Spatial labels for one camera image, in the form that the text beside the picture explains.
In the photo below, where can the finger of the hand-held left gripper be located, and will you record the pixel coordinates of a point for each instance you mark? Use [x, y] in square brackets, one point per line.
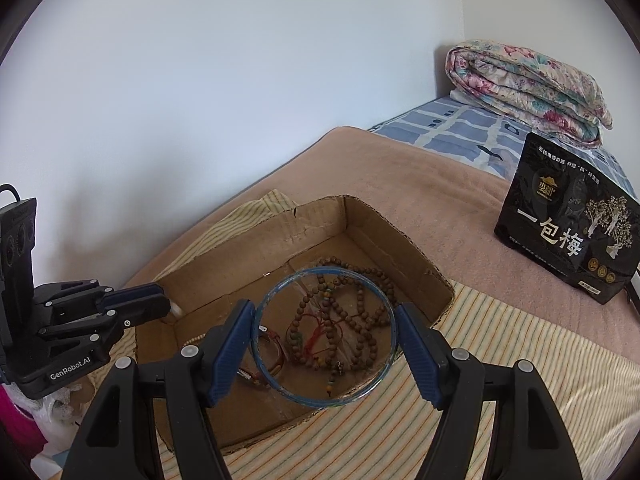
[145, 314]
[135, 294]

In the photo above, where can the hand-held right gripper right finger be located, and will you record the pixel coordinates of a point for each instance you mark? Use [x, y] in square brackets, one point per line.
[420, 355]

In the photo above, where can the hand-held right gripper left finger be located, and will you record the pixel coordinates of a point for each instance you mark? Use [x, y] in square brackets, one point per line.
[230, 355]

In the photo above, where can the cardboard box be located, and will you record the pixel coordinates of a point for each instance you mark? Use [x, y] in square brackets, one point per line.
[390, 240]

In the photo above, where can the thin translucent bangle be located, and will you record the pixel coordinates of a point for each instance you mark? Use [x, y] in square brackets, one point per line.
[320, 271]

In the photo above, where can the white plastic bag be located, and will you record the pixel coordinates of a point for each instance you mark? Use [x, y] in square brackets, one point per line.
[57, 410]

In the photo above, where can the pink cloth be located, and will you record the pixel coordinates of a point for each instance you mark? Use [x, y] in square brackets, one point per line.
[17, 425]

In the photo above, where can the brown blanket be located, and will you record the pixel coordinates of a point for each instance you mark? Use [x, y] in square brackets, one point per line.
[450, 200]

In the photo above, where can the black snack bag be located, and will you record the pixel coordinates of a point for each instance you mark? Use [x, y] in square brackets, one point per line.
[560, 230]

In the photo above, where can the blue checked bed sheet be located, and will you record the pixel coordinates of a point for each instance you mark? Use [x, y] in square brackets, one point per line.
[450, 130]

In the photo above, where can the folded floral quilt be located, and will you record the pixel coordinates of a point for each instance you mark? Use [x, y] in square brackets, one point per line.
[525, 90]

